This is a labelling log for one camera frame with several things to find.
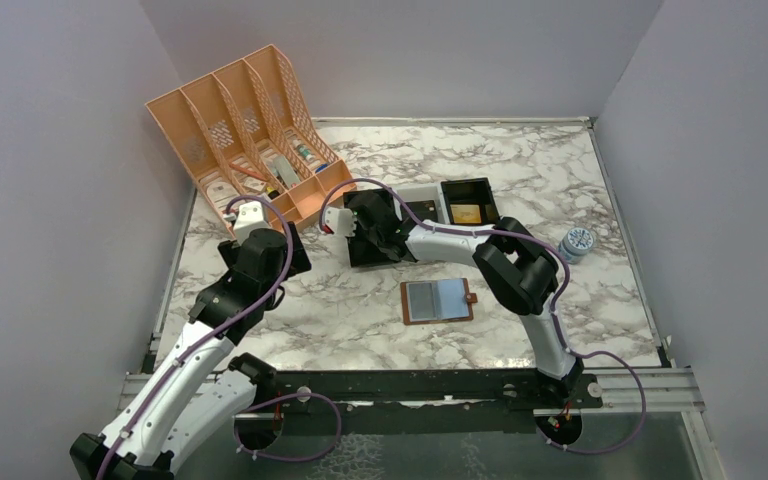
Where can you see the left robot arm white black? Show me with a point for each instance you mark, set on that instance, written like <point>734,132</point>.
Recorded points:
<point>170,418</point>

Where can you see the black bin right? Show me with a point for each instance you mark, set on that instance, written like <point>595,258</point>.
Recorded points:
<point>472,191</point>

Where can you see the dark grey credit card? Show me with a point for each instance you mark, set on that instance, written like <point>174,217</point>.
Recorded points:
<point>422,301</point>

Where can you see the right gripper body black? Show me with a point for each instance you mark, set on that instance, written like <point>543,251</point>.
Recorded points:
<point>364,237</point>

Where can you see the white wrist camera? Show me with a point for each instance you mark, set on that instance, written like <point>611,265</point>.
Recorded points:
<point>339,221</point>
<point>247,218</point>

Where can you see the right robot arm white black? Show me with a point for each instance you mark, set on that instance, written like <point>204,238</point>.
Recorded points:
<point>520,273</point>

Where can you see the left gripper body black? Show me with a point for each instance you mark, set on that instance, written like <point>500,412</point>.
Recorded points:
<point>299,262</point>

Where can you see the black bin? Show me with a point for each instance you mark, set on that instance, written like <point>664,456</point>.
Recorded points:
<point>346,198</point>
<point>472,191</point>

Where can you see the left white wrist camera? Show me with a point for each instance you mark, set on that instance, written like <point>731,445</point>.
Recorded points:
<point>247,218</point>

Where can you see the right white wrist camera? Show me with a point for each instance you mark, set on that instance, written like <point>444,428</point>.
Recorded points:
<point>339,221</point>

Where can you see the blue white small jar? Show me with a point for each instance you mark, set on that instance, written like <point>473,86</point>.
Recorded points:
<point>576,244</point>

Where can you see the white bin middle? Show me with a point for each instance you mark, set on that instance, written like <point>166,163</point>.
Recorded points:
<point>425,200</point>

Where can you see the brown leather card holder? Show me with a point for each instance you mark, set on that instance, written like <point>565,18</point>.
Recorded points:
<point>455,302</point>

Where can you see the orange plastic file organizer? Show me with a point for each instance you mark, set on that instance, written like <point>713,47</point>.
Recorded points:
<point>245,129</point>

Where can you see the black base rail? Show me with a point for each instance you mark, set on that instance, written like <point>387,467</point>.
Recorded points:
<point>394,402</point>

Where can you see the black bin left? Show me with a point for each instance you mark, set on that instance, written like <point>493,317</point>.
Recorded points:
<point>346,198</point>

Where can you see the gold card in black bin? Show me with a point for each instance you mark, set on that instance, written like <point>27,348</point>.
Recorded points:
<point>466,214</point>

